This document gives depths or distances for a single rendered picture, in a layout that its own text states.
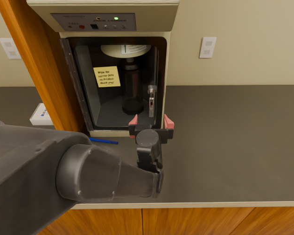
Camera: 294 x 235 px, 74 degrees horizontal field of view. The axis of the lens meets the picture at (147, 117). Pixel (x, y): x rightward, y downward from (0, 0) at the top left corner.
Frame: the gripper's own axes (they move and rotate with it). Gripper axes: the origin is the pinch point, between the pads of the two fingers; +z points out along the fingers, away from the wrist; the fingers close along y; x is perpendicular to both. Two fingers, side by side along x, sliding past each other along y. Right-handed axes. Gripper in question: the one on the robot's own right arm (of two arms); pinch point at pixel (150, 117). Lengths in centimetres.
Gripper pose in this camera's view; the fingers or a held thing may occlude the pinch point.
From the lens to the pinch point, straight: 67.6
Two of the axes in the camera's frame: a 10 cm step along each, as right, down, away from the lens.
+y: -10.0, 0.1, 0.0
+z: -0.1, -7.0, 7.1
